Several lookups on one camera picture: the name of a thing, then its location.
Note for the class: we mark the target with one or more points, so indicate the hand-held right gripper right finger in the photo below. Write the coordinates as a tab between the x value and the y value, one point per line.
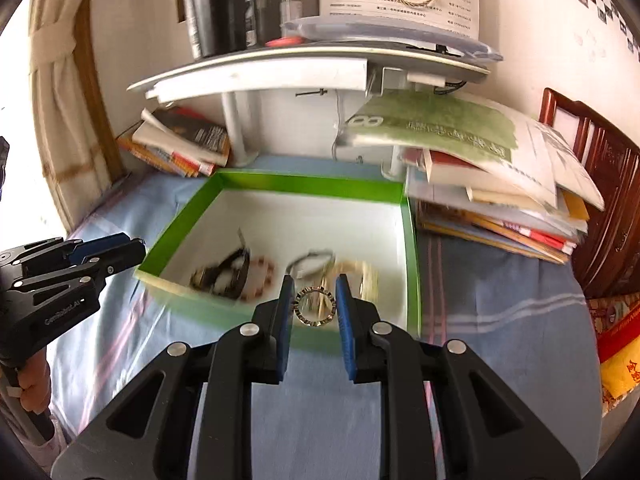
345	325

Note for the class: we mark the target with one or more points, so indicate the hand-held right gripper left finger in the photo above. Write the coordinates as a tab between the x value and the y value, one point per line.
286	320

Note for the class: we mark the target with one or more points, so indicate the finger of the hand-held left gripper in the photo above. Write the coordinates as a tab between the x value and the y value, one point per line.
100	247
122	256

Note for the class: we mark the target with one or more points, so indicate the pale gold bangle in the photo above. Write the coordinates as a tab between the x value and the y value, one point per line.
367	275

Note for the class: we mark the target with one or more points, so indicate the green cardboard box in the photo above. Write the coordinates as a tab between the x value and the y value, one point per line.
300	182

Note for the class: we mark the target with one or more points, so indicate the person's left forearm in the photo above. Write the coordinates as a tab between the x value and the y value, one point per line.
12	425

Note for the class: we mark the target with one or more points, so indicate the person's left hand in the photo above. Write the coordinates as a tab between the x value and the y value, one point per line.
32	385

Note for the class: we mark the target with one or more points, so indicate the silver bangle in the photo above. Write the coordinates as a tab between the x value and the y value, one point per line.
300	259

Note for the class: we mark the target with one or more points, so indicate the small stack of books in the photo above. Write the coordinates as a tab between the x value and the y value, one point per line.
185	130

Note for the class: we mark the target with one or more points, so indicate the beige curtain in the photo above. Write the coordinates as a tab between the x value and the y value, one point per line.
60	110

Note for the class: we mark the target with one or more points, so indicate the blue striped tablecloth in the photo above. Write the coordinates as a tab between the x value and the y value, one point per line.
500	335

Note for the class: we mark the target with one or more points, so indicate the large stack of books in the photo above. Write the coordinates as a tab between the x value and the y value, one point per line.
500	210

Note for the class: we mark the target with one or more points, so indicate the white desk shelf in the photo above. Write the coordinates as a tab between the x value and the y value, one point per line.
250	72

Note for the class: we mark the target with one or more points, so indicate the green covered book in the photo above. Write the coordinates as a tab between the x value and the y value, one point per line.
440	120

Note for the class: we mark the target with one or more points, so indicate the black bottle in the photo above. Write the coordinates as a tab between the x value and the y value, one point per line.
220	5

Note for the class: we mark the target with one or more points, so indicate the red and yellow packet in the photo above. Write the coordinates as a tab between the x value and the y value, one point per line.
620	365

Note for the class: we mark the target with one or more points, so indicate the dark wooden chair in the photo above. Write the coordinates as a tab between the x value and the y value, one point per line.
600	170

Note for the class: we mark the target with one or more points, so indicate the white paper bag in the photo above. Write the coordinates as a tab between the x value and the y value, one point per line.
360	0

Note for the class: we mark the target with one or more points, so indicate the wooden window frame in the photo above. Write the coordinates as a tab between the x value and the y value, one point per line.
100	85

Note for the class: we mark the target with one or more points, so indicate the wall photo grid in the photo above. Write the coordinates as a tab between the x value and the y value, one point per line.
600	5

